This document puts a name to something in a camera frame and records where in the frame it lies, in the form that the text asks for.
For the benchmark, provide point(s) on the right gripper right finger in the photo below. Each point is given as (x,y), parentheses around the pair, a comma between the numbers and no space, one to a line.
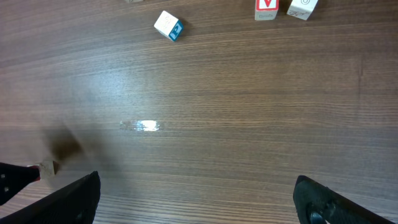
(317,204)

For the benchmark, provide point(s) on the plain block far right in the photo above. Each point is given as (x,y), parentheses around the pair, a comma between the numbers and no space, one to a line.
(301,9)

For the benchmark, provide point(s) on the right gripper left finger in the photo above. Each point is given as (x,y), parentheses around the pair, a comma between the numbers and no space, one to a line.
(75,203)

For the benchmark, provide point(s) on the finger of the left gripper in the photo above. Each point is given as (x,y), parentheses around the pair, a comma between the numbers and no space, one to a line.
(15,178)

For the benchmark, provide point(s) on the red sided base block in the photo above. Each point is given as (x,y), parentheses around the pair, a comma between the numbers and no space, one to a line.
(47,169)

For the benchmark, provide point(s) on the blue P letter block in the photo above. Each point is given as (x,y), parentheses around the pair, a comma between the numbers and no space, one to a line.
(169,26)

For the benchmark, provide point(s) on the red V letter block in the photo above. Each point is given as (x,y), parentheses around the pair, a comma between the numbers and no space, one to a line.
(266,10)

